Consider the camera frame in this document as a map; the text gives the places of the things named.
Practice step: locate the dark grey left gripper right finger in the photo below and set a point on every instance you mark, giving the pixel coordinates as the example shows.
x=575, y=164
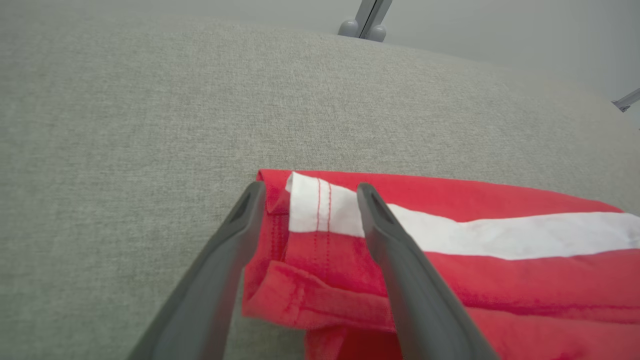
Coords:
x=420, y=300

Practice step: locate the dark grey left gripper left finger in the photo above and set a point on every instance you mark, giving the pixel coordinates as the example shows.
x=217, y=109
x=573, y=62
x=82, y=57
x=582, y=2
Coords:
x=210, y=290

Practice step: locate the red shirt with white sleeves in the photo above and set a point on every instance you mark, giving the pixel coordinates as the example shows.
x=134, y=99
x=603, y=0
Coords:
x=525, y=290

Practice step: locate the grey rounded post foot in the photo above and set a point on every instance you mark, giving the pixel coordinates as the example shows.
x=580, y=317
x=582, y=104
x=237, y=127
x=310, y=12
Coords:
x=376, y=33
x=348, y=27

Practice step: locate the grey metal partition rail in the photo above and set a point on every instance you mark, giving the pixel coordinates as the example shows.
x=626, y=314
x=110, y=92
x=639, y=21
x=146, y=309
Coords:
x=627, y=99

